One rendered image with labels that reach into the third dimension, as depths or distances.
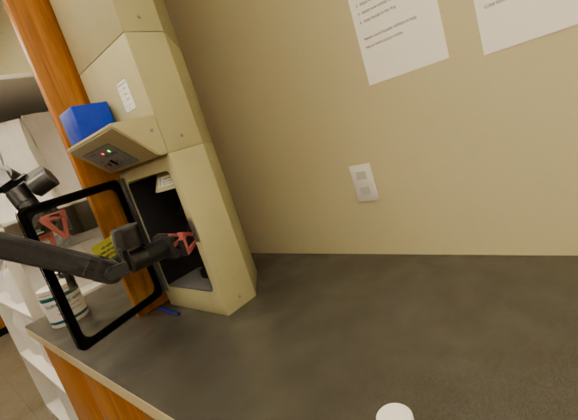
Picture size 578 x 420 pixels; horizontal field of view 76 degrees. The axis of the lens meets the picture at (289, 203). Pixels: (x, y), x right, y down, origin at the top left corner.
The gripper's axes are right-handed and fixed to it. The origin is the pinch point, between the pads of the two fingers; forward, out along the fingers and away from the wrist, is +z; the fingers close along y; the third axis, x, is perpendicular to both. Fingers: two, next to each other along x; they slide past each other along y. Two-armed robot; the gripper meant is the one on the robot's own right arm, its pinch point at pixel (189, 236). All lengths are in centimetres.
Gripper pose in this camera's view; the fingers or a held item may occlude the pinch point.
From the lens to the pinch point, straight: 116.7
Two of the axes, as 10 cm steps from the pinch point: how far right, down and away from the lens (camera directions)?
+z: 6.3, -3.1, 7.1
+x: 2.7, 9.5, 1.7
